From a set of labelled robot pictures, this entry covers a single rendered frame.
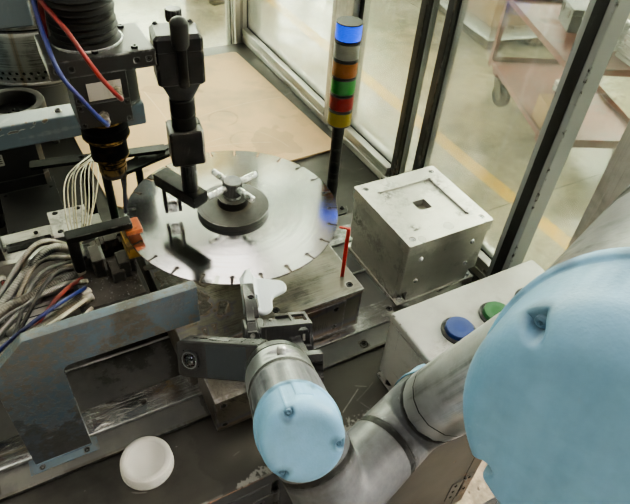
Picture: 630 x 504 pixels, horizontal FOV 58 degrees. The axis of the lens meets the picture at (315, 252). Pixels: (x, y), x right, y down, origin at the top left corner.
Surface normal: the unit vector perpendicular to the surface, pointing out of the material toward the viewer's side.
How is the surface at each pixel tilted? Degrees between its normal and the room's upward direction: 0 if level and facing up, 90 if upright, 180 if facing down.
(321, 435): 58
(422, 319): 0
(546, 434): 83
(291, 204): 0
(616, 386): 83
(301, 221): 0
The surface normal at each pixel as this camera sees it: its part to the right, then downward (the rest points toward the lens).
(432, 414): -0.74, 0.40
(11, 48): 0.12, 0.68
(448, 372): -0.95, -0.19
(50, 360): 0.47, 0.62
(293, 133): 0.07, -0.73
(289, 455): 0.20, 0.18
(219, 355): -0.35, 0.17
